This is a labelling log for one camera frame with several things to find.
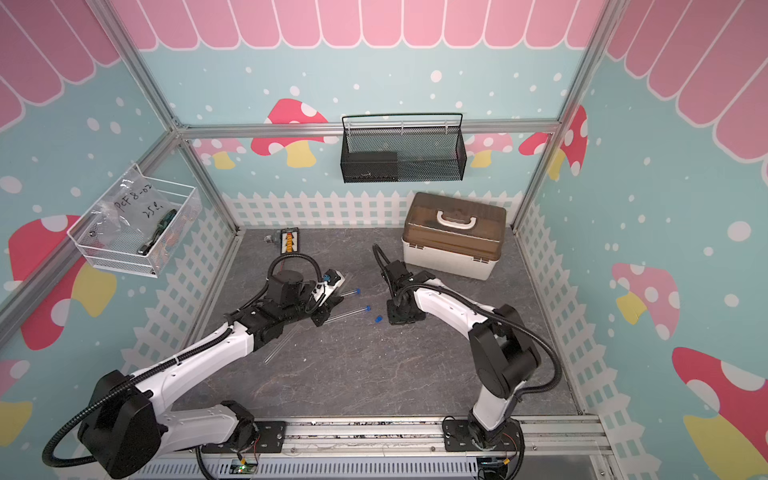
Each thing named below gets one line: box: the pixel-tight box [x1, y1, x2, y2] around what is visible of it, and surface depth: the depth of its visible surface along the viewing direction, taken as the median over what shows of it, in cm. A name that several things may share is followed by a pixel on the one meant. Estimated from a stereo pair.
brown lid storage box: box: [402, 192, 507, 281], surface depth 97 cm
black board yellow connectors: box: [280, 227, 299, 254], surface depth 118 cm
